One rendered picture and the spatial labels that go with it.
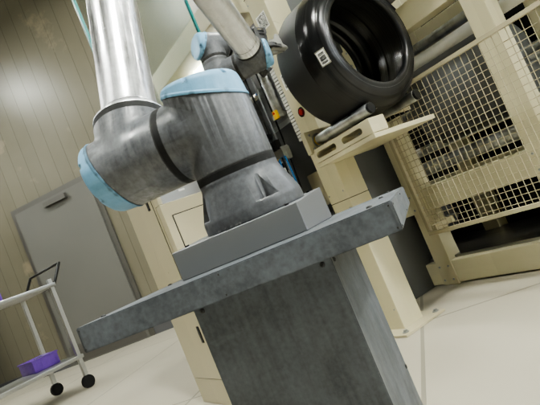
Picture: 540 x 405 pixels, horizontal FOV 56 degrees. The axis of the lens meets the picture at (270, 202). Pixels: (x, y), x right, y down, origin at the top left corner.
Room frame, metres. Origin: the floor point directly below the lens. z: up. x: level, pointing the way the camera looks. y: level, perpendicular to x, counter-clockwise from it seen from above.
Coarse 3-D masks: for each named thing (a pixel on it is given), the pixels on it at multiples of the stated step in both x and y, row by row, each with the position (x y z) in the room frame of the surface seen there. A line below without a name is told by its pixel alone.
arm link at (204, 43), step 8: (200, 32) 1.66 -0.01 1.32; (208, 32) 1.67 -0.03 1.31; (216, 32) 1.69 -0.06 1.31; (192, 40) 1.68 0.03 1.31; (200, 40) 1.64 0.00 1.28; (208, 40) 1.65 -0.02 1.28; (216, 40) 1.67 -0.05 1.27; (192, 48) 1.69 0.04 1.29; (200, 48) 1.64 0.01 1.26; (208, 48) 1.65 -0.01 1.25; (216, 48) 1.66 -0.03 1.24; (224, 48) 1.69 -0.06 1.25; (200, 56) 1.66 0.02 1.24
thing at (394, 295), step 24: (264, 0) 2.23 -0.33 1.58; (288, 96) 2.31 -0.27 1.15; (312, 120) 2.24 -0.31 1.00; (336, 168) 2.23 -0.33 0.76; (336, 192) 2.28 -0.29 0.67; (360, 192) 2.27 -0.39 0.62; (384, 240) 2.28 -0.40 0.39; (384, 264) 2.25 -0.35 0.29; (384, 288) 2.24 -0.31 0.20; (408, 288) 2.29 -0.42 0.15; (384, 312) 2.29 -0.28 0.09; (408, 312) 2.26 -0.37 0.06
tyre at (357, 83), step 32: (320, 0) 1.87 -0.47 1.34; (352, 0) 2.14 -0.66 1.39; (384, 0) 2.07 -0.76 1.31; (288, 32) 1.94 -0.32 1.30; (320, 32) 1.83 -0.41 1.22; (352, 32) 2.28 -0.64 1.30; (384, 32) 2.20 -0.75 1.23; (288, 64) 1.95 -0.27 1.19; (320, 64) 1.85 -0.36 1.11; (384, 64) 2.26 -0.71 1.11; (320, 96) 1.94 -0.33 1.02; (352, 96) 1.89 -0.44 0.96; (384, 96) 1.95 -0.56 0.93
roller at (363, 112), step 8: (368, 104) 1.88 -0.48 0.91; (352, 112) 1.95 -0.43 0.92; (360, 112) 1.91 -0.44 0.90; (368, 112) 1.89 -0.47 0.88; (344, 120) 1.99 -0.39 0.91; (352, 120) 1.96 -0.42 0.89; (360, 120) 1.95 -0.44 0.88; (328, 128) 2.08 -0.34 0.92; (336, 128) 2.04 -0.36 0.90; (344, 128) 2.01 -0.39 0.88; (320, 136) 2.12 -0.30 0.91; (328, 136) 2.09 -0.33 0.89; (320, 144) 2.16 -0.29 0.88
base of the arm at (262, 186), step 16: (256, 160) 0.87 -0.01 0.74; (272, 160) 0.90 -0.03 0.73; (208, 176) 0.87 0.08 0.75; (224, 176) 0.86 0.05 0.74; (240, 176) 0.86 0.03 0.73; (256, 176) 0.86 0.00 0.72; (272, 176) 0.87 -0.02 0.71; (288, 176) 0.90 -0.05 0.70; (208, 192) 0.88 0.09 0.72; (224, 192) 0.86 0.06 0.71; (240, 192) 0.85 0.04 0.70; (256, 192) 0.85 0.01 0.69; (272, 192) 0.86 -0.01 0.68; (288, 192) 0.87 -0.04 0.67; (208, 208) 0.88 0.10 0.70; (224, 208) 0.85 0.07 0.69; (240, 208) 0.84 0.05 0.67; (256, 208) 0.84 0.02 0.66; (272, 208) 0.85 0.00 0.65; (208, 224) 0.89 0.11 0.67; (224, 224) 0.86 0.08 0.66; (240, 224) 0.84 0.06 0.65
